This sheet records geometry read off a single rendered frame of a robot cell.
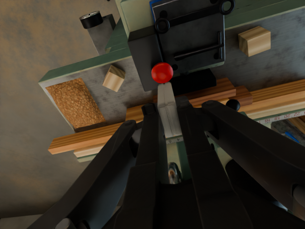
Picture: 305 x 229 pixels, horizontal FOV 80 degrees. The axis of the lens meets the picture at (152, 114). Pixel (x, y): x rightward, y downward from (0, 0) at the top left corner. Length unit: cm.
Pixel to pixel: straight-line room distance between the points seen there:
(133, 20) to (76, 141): 32
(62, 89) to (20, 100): 138
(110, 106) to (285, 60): 39
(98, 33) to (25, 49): 93
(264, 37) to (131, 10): 22
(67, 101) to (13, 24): 112
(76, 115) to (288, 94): 46
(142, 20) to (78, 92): 21
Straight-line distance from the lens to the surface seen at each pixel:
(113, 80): 37
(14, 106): 187
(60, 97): 44
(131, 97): 42
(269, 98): 46
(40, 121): 188
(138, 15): 30
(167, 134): 16
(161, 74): 26
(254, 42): 38
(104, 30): 67
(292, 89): 49
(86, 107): 43
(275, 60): 47
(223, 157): 32
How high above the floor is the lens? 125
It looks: 52 degrees down
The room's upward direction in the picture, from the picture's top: 177 degrees clockwise
